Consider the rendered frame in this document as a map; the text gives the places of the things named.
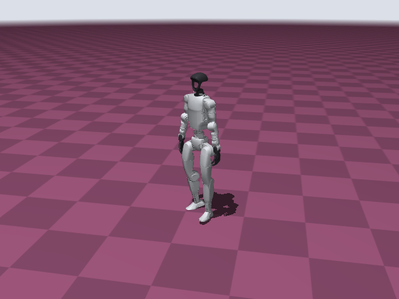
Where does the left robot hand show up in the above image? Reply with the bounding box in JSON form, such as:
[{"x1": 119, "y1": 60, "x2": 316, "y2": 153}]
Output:
[{"x1": 211, "y1": 146, "x2": 221, "y2": 166}]

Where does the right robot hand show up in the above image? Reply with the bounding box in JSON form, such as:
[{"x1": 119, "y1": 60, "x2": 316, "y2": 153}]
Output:
[{"x1": 178, "y1": 135, "x2": 185, "y2": 154}]

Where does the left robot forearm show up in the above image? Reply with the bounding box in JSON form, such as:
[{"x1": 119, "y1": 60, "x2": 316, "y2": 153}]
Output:
[{"x1": 211, "y1": 123, "x2": 221, "y2": 151}]

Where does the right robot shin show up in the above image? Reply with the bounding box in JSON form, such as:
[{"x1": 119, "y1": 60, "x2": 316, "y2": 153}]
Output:
[{"x1": 186, "y1": 175, "x2": 200, "y2": 204}]

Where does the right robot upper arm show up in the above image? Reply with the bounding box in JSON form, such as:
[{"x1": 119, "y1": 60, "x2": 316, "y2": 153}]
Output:
[{"x1": 181, "y1": 94, "x2": 190, "y2": 122}]

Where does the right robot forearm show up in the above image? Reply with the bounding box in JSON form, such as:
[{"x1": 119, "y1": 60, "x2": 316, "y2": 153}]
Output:
[{"x1": 178, "y1": 119, "x2": 188, "y2": 139}]

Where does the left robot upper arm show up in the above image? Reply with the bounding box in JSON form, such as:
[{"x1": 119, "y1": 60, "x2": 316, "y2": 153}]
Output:
[{"x1": 203, "y1": 98, "x2": 216, "y2": 131}]

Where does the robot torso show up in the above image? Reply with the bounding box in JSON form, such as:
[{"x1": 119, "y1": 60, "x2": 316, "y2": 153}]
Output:
[{"x1": 188, "y1": 91, "x2": 210, "y2": 151}]

